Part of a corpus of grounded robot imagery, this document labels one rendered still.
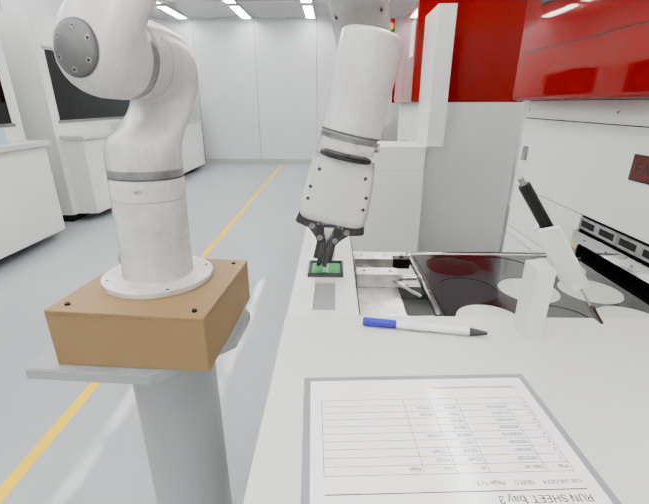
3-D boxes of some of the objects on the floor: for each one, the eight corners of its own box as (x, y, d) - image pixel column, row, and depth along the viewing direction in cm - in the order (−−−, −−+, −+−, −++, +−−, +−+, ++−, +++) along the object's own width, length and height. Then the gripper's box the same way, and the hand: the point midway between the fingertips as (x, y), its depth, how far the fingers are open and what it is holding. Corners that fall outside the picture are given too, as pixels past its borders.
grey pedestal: (17, 689, 87) (-137, 388, 58) (126, 501, 128) (67, 270, 99) (243, 714, 83) (200, 407, 54) (280, 513, 124) (267, 276, 95)
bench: (208, 166, 801) (197, 57, 730) (175, 183, 632) (156, 44, 561) (155, 166, 803) (139, 58, 732) (108, 183, 635) (81, 44, 564)
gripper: (294, 139, 53) (272, 262, 59) (401, 163, 53) (368, 282, 60) (298, 135, 60) (278, 245, 66) (394, 156, 60) (365, 263, 67)
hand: (324, 251), depth 62 cm, fingers closed
